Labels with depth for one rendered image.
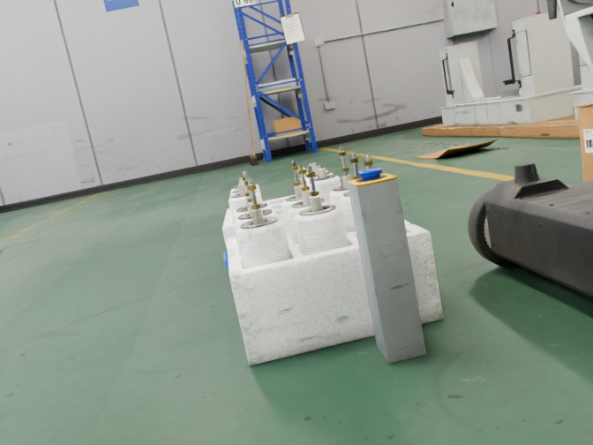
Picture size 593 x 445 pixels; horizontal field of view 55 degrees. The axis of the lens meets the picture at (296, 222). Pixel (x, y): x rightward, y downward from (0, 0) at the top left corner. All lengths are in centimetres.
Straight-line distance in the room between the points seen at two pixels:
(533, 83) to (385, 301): 353
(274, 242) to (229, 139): 635
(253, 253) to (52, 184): 671
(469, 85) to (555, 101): 131
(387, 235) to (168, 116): 659
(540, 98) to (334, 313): 347
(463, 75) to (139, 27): 396
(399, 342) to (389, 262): 14
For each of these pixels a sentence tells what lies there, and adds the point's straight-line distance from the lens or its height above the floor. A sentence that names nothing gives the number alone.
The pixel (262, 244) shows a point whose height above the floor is 22.
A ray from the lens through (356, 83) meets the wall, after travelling 764.
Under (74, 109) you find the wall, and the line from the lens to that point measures 763.
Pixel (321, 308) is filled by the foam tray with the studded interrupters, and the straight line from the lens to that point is 110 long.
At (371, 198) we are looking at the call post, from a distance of 94.
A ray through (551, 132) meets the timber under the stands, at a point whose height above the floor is 3.
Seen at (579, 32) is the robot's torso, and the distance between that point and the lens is 124.
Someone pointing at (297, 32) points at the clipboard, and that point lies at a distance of 685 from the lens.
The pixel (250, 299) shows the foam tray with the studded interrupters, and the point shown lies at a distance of 108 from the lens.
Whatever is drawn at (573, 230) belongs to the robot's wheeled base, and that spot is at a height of 17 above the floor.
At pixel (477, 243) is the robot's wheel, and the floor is 8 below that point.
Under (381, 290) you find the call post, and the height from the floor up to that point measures 13.
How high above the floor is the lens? 44
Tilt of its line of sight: 10 degrees down
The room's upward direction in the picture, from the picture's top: 11 degrees counter-clockwise
